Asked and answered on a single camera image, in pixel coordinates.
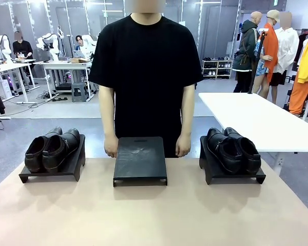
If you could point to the person's left hand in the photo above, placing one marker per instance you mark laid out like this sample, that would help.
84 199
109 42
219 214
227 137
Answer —
182 146

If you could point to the person's right hand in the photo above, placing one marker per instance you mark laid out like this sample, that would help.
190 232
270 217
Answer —
111 147

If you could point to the black leather shoe with buckle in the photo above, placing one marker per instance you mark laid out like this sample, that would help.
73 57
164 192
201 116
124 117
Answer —
57 156
224 156

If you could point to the plain black leather shoe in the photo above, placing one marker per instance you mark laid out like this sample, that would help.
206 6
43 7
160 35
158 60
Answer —
250 156
34 159

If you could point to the person's right forearm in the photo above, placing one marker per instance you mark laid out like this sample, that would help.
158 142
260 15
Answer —
107 112

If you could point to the person's left forearm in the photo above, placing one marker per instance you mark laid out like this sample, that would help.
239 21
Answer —
186 112

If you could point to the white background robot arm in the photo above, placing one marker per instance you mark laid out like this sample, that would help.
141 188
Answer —
2 47
50 44

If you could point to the black shoe stand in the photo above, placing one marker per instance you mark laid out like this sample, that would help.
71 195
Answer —
75 164
213 171
139 159

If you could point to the person in black t-shirt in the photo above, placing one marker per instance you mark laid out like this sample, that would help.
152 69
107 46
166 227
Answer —
146 77

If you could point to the seated person in white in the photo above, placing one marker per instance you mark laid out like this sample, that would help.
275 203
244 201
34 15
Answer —
82 47

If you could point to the seated person in black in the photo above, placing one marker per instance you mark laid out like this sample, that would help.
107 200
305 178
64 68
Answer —
22 48

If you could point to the grey plastic step stool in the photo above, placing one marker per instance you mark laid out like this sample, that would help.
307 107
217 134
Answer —
79 92

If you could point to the large white table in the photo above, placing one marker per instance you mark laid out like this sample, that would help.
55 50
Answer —
259 120

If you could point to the white shoe rack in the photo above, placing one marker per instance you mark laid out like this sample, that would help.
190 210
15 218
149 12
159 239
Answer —
216 69

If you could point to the flat cardboard box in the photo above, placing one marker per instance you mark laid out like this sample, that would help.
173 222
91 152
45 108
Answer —
78 60

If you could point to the white desk with cardboard box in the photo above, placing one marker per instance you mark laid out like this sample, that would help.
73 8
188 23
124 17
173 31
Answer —
61 64

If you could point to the black tripod pole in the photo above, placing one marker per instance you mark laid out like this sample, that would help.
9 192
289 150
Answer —
256 56

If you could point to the mannequin in dark jacket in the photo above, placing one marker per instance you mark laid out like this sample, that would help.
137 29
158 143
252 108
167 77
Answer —
246 46

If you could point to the orange hanging trousers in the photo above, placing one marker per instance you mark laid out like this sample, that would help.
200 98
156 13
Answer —
299 97

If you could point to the white desk with grey legs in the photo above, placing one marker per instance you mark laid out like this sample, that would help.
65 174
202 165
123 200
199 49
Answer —
12 67

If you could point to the mannequin in orange top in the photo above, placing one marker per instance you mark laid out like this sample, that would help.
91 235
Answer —
269 48

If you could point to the mannequin in white shirt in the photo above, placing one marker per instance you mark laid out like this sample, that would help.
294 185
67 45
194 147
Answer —
287 48

